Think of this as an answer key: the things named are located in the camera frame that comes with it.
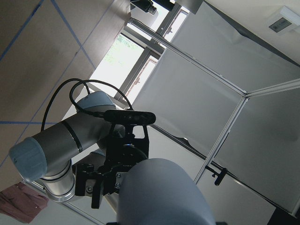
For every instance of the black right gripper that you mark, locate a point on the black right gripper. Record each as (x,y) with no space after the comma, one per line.
(96,174)

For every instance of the blue plastic cup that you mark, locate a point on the blue plastic cup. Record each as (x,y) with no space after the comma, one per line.
(159,192)

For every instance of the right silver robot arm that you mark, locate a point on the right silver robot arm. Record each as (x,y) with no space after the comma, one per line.
(85,154)

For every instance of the brown paper table cover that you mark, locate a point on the brown paper table cover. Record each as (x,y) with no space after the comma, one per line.
(43,43)

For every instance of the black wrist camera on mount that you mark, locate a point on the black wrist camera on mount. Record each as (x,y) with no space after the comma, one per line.
(129,119)

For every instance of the black clamp on frame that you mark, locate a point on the black clamp on frame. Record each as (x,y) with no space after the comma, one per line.
(219,176)

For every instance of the white tent frame panels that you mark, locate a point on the white tent frame panels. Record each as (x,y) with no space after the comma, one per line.
(263,147)

